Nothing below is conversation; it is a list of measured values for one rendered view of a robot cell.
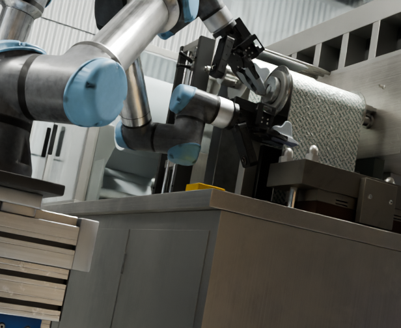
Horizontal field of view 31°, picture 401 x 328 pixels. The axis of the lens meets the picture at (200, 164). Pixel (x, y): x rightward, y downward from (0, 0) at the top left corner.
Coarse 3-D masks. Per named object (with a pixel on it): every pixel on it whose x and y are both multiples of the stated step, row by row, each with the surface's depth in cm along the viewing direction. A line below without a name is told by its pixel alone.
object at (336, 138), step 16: (288, 112) 193; (304, 112) 195; (320, 112) 197; (304, 128) 194; (320, 128) 197; (336, 128) 199; (352, 128) 201; (304, 144) 194; (320, 144) 196; (336, 144) 199; (352, 144) 201; (320, 160) 196; (336, 160) 198; (352, 160) 201
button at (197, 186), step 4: (188, 184) 170; (192, 184) 168; (196, 184) 166; (200, 184) 165; (204, 184) 166; (188, 188) 170; (192, 188) 168; (196, 188) 166; (200, 188) 165; (204, 188) 166; (208, 188) 166; (216, 188) 167; (220, 188) 167
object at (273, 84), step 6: (270, 78) 199; (276, 78) 197; (264, 84) 201; (270, 84) 199; (276, 84) 195; (270, 90) 197; (276, 90) 195; (264, 96) 199; (270, 96) 196; (276, 96) 196; (264, 102) 199; (270, 102) 197
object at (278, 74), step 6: (276, 72) 199; (282, 72) 197; (282, 78) 196; (282, 84) 195; (282, 90) 194; (282, 96) 194; (288, 96) 194; (276, 102) 195; (288, 102) 195; (270, 108) 198; (288, 108) 196; (282, 114) 199
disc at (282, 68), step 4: (276, 68) 201; (280, 68) 199; (284, 68) 197; (272, 72) 203; (284, 72) 196; (288, 72) 194; (268, 76) 204; (288, 76) 194; (288, 80) 193; (288, 84) 193; (288, 88) 192; (288, 92) 192; (284, 96) 193; (260, 100) 205; (284, 100) 193; (280, 104) 194; (284, 104) 193; (280, 108) 194; (276, 112) 195
